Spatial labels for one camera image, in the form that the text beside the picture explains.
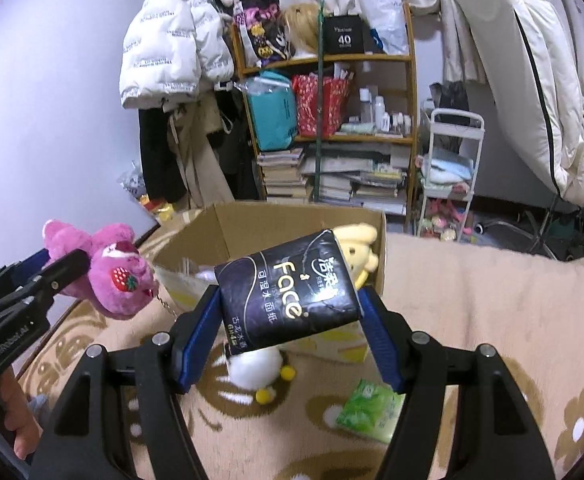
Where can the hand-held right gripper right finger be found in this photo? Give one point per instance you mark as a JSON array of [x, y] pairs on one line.
[[379, 342]]

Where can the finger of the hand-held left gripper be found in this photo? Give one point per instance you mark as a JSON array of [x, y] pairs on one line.
[[31, 262], [56, 272]]

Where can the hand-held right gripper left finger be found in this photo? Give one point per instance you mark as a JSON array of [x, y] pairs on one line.
[[196, 342]]

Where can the pink strawberry plush bear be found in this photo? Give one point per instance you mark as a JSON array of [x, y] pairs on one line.
[[116, 270]]

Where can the black tissue pack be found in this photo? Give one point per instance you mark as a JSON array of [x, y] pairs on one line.
[[282, 295]]

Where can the yellow plush toy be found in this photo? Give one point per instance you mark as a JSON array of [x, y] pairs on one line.
[[359, 245]]

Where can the cardboard box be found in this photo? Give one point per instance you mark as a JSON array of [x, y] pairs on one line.
[[252, 230]]

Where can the person's left hand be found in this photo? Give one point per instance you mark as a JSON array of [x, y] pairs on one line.
[[24, 420]]

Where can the white plush with yellow feet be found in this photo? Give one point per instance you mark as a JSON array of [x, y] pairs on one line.
[[257, 367]]

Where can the green tissue pack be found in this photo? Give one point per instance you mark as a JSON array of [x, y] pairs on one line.
[[369, 410]]

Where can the pile of colourful packets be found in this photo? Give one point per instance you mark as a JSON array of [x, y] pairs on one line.
[[146, 195]]

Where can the black coat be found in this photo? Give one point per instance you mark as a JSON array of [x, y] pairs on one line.
[[159, 155]]

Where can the pile of magazines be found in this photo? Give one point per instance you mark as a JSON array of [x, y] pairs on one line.
[[362, 180]]

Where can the beige coat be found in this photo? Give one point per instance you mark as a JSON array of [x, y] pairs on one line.
[[201, 160]]

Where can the stack of old books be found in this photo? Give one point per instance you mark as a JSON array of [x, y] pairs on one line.
[[282, 175]]

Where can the white trolley cart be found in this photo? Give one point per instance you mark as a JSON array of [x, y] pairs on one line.
[[452, 160]]

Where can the group of toiletry bottles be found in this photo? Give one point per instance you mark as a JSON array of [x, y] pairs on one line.
[[382, 112]]

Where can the wooden shelf unit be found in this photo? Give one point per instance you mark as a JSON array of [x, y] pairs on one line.
[[412, 110]]

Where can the red gift bag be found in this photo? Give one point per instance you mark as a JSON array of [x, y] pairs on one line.
[[332, 110]]

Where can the teal bag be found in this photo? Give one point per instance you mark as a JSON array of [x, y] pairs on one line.
[[272, 115]]

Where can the green pole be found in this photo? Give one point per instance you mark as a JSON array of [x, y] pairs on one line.
[[318, 110]]

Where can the black bag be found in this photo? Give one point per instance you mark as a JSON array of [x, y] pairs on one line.
[[449, 97]]

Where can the white puffer jacket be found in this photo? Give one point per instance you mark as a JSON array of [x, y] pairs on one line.
[[171, 45]]

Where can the white recliner chair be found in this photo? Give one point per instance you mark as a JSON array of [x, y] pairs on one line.
[[547, 85]]

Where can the black box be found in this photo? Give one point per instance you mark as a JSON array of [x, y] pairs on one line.
[[344, 35]]

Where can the printed cartoon tote bag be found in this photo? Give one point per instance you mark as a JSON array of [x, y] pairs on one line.
[[262, 30]]

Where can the blonde wig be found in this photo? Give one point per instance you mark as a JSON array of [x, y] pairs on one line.
[[299, 30]]

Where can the white plastic bag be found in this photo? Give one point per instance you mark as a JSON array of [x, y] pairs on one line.
[[384, 15]]

